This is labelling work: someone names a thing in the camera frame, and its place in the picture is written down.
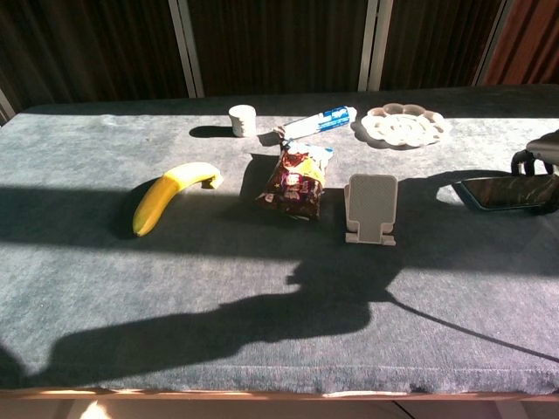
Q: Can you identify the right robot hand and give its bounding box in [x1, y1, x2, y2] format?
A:
[510, 129, 559, 178]

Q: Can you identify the black smartphone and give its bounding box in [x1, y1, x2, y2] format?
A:
[456, 174, 559, 216]

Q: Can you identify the white plastic phone stand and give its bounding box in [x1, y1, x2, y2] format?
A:
[343, 173, 399, 247]

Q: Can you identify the orange-brown curtain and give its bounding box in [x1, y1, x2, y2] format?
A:
[482, 0, 559, 86]

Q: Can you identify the white flower-shaped palette tray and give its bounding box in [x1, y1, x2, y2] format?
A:
[360, 102, 448, 149]

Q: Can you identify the dark brown curtain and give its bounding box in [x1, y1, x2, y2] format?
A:
[0, 0, 190, 115]
[379, 0, 504, 92]
[187, 0, 370, 99]

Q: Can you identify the white blue toothpaste tube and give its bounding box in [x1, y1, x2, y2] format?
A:
[273, 106, 358, 140]

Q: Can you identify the dark brown snack bag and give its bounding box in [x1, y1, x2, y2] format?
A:
[254, 138, 335, 222]

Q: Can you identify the small white ribbed cup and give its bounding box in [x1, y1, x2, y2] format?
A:
[228, 104, 258, 139]

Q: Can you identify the yellow banana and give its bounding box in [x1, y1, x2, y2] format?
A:
[132, 161, 224, 237]

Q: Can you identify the grey-blue table cloth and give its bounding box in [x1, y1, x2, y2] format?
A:
[0, 85, 559, 396]

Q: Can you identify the white frame post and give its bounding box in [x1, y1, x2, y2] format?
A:
[0, 86, 17, 127]
[168, 0, 205, 99]
[472, 0, 514, 86]
[357, 0, 394, 93]

